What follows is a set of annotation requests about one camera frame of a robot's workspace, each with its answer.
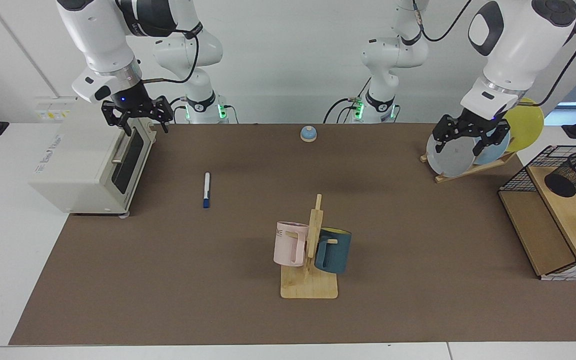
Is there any black mesh pen holder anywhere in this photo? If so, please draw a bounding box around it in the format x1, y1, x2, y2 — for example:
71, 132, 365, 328
544, 152, 576, 198

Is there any light blue plate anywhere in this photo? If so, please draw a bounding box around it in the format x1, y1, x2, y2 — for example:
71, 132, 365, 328
473, 130, 512, 166

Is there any grey plate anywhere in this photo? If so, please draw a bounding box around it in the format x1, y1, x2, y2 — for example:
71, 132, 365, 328
426, 134, 477, 177

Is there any wooden plate rack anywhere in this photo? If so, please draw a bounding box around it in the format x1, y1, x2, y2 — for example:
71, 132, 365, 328
420, 150, 517, 184

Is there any yellow plate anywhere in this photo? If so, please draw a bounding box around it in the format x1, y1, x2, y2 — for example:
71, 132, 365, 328
503, 97, 545, 153

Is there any pale toaster oven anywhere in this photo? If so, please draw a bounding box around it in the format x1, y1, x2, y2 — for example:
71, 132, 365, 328
28, 117, 158, 219

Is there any dark teal mug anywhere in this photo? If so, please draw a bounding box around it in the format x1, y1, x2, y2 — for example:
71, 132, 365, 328
314, 227, 353, 275

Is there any brown table cloth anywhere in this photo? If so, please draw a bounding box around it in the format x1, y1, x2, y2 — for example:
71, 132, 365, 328
9, 122, 576, 346

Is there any pink mug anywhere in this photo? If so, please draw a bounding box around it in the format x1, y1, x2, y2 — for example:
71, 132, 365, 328
273, 221, 310, 268

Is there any wooden cup stand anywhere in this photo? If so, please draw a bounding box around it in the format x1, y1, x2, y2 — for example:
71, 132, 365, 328
280, 194, 339, 300

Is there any white wall socket box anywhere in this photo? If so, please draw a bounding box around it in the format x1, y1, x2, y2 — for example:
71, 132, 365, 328
34, 96, 78, 123

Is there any wire basket with wooden floor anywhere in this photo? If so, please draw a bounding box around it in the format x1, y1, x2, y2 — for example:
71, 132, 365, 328
498, 145, 576, 281

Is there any black base cable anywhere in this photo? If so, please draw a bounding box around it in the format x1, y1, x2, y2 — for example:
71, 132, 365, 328
323, 77, 370, 124

